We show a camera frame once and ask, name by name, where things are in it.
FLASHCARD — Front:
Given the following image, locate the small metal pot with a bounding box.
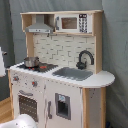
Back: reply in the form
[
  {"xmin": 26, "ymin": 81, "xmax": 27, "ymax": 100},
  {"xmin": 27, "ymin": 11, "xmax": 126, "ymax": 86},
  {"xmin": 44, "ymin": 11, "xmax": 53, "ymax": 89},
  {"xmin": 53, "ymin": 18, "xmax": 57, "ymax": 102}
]
[{"xmin": 24, "ymin": 57, "xmax": 39, "ymax": 67}]

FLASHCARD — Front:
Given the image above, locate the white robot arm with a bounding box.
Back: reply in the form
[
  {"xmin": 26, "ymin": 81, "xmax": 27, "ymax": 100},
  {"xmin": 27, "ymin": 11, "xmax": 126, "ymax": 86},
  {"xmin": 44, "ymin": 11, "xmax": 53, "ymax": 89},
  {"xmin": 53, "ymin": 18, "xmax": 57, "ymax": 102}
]
[{"xmin": 0, "ymin": 48, "xmax": 37, "ymax": 128}]

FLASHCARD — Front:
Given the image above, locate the wooden toy kitchen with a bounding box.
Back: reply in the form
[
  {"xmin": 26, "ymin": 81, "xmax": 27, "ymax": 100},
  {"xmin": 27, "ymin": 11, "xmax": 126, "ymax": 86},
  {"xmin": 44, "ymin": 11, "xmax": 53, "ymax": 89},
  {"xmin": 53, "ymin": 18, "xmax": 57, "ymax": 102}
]
[{"xmin": 9, "ymin": 10, "xmax": 115, "ymax": 128}]

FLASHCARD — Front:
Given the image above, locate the grey toy sink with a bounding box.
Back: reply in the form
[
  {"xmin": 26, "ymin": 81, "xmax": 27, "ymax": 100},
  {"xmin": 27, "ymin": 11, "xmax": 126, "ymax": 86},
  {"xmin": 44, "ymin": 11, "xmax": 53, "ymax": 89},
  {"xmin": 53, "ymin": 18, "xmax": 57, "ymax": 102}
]
[{"xmin": 52, "ymin": 67, "xmax": 92, "ymax": 81}]

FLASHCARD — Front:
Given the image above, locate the black toy faucet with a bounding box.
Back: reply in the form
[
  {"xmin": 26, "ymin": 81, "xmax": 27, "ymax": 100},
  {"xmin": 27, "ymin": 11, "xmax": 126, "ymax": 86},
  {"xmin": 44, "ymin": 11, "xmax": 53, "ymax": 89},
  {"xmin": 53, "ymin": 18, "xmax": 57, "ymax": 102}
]
[{"xmin": 76, "ymin": 50, "xmax": 94, "ymax": 70}]

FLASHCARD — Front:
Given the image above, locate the black stovetop with red burners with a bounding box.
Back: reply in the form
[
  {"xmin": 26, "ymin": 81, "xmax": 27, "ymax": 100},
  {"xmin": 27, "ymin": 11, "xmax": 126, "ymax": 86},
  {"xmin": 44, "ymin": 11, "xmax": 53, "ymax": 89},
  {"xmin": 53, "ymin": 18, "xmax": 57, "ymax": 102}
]
[{"xmin": 20, "ymin": 63, "xmax": 56, "ymax": 73}]

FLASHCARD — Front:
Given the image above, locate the right red stove knob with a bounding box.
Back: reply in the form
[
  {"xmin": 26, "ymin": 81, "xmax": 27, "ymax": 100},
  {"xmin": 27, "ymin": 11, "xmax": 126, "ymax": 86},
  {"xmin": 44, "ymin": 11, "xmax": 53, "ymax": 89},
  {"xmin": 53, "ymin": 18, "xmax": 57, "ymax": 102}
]
[{"xmin": 32, "ymin": 81, "xmax": 38, "ymax": 87}]

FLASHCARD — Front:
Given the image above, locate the red stove knob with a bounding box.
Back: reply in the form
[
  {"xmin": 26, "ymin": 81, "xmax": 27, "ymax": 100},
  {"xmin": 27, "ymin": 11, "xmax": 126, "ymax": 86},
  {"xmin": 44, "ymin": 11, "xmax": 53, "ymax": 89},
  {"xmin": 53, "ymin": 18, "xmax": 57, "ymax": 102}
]
[
  {"xmin": 32, "ymin": 81, "xmax": 38, "ymax": 87},
  {"xmin": 13, "ymin": 76, "xmax": 19, "ymax": 81}
]

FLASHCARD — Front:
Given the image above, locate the grey ice dispenser panel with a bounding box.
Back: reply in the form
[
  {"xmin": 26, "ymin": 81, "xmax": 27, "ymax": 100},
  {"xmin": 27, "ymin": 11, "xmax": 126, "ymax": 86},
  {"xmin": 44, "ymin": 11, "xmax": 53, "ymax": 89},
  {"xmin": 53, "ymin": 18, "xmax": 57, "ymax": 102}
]
[{"xmin": 55, "ymin": 93, "xmax": 71, "ymax": 120}]

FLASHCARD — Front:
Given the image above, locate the toy microwave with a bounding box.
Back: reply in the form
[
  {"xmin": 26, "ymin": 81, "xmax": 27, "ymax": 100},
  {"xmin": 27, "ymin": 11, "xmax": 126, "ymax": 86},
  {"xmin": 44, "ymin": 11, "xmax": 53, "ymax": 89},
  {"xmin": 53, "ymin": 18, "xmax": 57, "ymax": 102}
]
[{"xmin": 55, "ymin": 14, "xmax": 92, "ymax": 33}]

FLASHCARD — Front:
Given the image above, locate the grey range hood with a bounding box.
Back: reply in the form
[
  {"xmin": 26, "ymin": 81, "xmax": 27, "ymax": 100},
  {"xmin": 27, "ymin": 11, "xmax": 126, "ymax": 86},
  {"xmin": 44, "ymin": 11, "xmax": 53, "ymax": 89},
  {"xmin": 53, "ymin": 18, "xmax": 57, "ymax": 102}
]
[{"xmin": 25, "ymin": 14, "xmax": 53, "ymax": 34}]

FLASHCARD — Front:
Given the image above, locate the left red stove knob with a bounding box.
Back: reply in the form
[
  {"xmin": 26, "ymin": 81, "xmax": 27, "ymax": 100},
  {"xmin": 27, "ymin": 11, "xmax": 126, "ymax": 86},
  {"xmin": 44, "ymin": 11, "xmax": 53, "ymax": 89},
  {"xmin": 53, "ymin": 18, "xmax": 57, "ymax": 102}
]
[{"xmin": 13, "ymin": 76, "xmax": 19, "ymax": 81}]

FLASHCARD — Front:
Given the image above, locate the grey backdrop curtain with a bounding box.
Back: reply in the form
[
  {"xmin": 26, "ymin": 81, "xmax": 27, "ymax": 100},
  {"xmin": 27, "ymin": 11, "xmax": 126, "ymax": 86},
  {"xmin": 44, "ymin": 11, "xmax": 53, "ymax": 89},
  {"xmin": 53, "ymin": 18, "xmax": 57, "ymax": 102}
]
[{"xmin": 0, "ymin": 0, "xmax": 128, "ymax": 128}]

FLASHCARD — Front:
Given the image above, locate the grey cabinet door handle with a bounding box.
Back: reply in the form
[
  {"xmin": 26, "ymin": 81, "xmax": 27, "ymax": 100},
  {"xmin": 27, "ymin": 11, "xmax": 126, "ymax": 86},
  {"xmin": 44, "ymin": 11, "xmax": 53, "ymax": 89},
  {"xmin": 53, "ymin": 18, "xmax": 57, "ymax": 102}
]
[{"xmin": 48, "ymin": 101, "xmax": 52, "ymax": 119}]

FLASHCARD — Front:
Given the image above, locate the oven door with handle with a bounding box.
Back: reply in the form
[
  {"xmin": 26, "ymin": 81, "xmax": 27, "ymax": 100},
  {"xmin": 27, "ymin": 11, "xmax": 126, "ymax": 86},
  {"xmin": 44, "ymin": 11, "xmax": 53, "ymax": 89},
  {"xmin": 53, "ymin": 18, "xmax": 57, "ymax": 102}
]
[{"xmin": 18, "ymin": 90, "xmax": 40, "ymax": 122}]

